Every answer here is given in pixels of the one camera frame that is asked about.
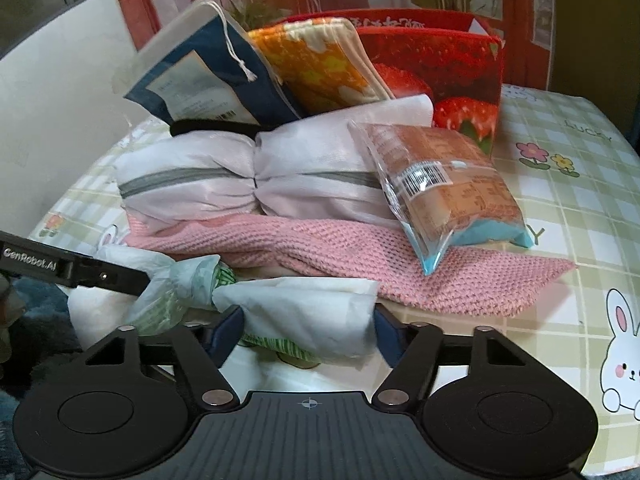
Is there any pink knitted cloth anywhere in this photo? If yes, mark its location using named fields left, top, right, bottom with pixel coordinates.
left=126, top=214, right=575, bottom=316

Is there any white green tissue bundle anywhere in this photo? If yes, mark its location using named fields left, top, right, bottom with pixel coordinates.
left=67, top=245, right=378, bottom=365

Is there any white zippered fabric bag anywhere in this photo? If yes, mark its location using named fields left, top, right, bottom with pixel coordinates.
left=115, top=94, right=433, bottom=233

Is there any navy drawstring pouch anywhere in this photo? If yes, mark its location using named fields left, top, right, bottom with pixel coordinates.
left=112, top=0, right=303, bottom=129

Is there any orange floral fabric pouch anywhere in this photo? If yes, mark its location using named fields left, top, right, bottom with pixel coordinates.
left=248, top=18, right=394, bottom=115

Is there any teal curtain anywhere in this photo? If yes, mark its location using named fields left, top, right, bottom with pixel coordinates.
left=1, top=278, right=80, bottom=479

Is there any green plaid bunny tablecloth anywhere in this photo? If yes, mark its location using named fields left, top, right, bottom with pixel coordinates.
left=32, top=84, right=639, bottom=476

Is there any red strawberry cardboard box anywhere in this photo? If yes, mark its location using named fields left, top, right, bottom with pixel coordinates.
left=285, top=8, right=504, bottom=154

